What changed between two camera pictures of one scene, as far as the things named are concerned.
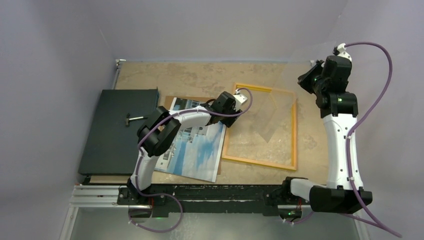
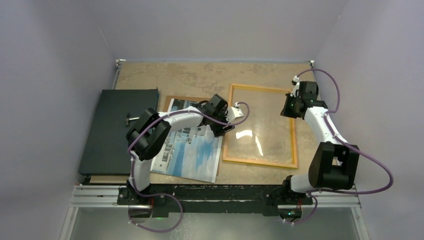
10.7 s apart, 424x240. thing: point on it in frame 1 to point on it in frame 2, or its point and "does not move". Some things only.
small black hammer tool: x=128 y=119 does not move
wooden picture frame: x=294 y=127 does not move
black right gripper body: x=307 y=82 to x=289 y=108
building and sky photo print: x=195 y=153 does not move
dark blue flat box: x=111 y=147 does not move
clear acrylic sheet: x=278 y=109 to x=266 y=136
